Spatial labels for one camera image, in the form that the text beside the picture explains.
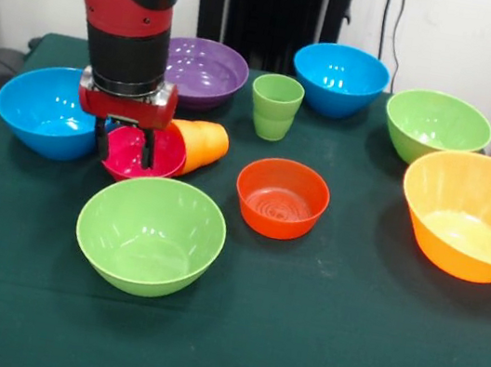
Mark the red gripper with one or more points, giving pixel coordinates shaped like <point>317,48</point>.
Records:
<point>130,110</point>

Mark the pink plastic bowl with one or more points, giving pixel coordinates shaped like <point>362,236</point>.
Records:
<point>125,154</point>

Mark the orange plastic cup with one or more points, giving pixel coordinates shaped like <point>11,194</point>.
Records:
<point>205,144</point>

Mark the green plastic cup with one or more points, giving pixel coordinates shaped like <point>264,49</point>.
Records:
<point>273,117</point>

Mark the red-orange plastic bowl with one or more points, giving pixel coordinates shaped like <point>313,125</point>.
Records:
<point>277,222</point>

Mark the blue plastic bowl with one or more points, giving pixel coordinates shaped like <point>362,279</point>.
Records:
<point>36,111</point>
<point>338,81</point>

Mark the large orange plastic bowl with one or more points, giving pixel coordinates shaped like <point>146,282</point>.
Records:
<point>470,221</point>

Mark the green plastic bowl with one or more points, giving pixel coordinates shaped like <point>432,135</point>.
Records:
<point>148,242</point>
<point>437,123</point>

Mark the purple plastic bowl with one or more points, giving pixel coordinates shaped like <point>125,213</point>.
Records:
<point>207,73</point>

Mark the dark green table cloth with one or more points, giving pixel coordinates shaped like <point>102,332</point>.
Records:
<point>216,357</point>

